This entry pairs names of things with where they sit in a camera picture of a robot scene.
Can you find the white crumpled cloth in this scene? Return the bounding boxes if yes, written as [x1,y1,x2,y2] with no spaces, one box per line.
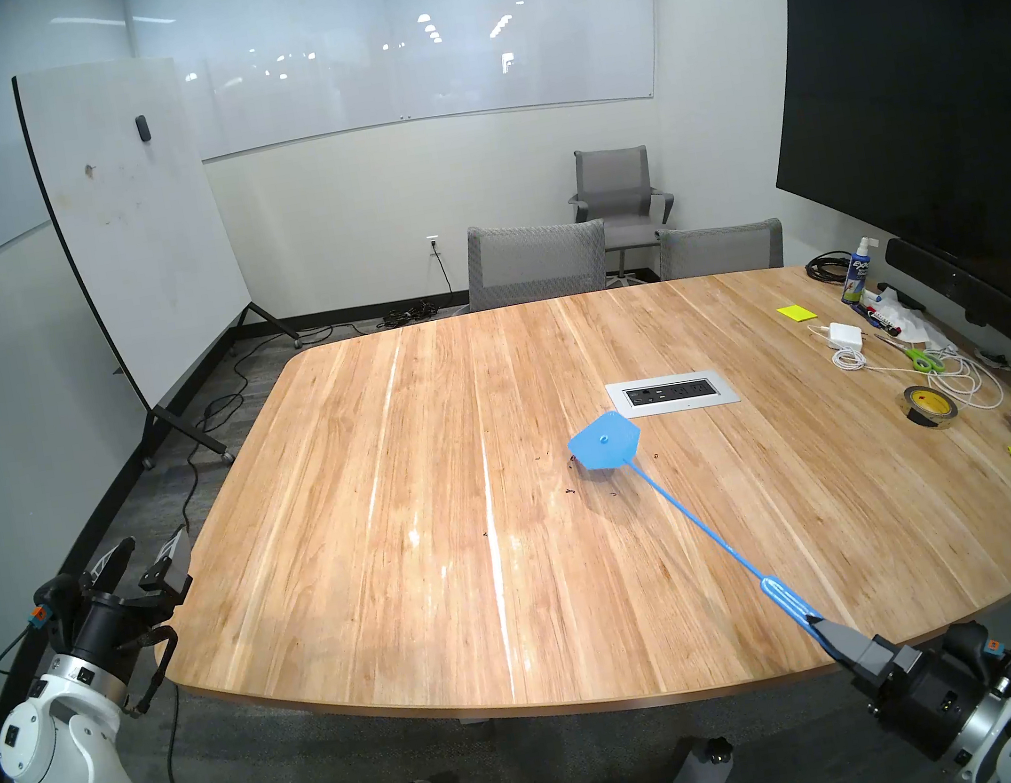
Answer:
[871,283,956,360]

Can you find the grey office chair with armrests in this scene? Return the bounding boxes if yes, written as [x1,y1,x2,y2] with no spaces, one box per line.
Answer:
[561,137,687,289]

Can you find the glass wall board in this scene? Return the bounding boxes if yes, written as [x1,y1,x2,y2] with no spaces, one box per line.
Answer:
[125,0,678,178]

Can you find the silver table power outlet box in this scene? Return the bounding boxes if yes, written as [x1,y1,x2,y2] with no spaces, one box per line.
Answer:
[605,364,742,423]

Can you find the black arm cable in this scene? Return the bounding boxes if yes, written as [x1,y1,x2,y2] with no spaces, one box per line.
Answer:
[0,589,191,742]
[984,639,1011,702]

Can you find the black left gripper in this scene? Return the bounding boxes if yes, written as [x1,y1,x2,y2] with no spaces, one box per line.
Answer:
[59,526,212,681]

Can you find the coiled black cable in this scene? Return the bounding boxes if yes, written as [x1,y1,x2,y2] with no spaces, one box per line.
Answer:
[803,248,860,289]

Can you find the black cable bundle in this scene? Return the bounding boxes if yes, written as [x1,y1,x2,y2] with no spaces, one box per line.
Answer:
[373,297,441,331]

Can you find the black yellow tape roll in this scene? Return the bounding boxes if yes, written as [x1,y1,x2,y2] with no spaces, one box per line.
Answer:
[900,380,961,434]

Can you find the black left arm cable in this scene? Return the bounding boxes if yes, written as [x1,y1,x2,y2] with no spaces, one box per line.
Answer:
[0,589,191,742]

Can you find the blue plastic fly swatter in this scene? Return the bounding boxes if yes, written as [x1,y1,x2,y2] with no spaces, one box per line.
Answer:
[563,382,826,662]

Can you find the green handled scissors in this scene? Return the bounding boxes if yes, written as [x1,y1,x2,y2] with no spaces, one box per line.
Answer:
[876,324,949,382]

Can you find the grey mesh office chair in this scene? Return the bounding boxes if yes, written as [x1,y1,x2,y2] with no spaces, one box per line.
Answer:
[654,211,789,286]
[457,207,616,314]

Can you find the black soundbar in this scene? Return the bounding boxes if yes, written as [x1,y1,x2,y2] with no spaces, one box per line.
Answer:
[882,219,1011,362]

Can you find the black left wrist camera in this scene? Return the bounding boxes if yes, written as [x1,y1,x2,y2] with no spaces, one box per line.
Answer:
[29,569,90,628]

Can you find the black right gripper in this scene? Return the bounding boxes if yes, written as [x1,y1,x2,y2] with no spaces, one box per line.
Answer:
[804,590,998,775]

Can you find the large black wall display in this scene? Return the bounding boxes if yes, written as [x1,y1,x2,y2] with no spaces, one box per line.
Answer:
[746,0,1011,386]

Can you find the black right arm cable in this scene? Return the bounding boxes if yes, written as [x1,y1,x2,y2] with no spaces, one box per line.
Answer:
[984,639,1011,702]

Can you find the whiteboard cleaner spray bottle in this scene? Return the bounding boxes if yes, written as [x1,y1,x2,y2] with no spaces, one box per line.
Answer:
[832,235,882,307]

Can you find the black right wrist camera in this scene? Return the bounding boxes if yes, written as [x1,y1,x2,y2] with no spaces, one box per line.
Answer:
[940,617,1000,678]

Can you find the rolling whiteboard on stand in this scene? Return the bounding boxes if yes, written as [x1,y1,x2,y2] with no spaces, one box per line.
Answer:
[11,37,320,488]

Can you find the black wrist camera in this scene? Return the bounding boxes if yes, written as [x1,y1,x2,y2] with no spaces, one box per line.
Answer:
[940,617,1000,678]
[29,569,90,628]

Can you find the white charging cable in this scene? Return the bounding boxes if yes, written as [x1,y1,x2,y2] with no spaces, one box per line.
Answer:
[806,296,1009,439]

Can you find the long black power cable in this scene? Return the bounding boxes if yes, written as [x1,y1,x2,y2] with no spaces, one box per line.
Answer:
[140,318,392,545]

